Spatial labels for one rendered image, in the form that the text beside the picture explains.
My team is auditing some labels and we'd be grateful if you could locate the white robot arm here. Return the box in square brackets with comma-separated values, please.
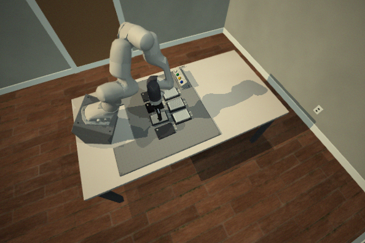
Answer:
[81, 22, 174, 126]

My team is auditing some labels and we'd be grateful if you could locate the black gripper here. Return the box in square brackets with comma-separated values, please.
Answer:
[152, 103, 162, 123]

